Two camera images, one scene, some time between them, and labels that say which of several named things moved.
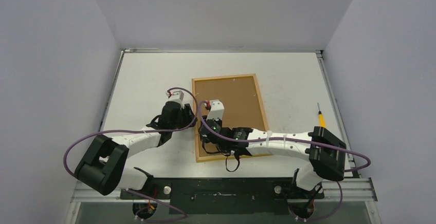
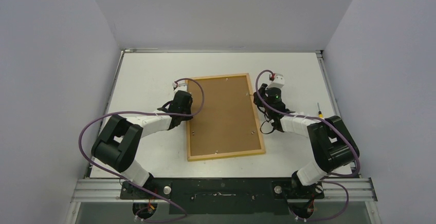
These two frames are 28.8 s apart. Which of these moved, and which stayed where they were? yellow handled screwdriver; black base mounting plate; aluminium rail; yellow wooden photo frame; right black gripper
Moved: yellow wooden photo frame; right black gripper
Stayed: aluminium rail; yellow handled screwdriver; black base mounting plate
